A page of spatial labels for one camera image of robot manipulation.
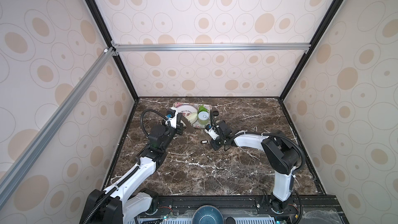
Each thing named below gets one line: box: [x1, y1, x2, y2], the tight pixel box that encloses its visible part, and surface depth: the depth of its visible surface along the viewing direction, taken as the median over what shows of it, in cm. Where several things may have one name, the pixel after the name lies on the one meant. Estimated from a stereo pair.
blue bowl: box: [191, 204, 225, 224], surface depth 70 cm
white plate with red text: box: [175, 103, 199, 117], surface depth 113 cm
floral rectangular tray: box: [172, 102, 213, 129], surface depth 111 cm
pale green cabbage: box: [185, 112, 198, 124], surface depth 105 cm
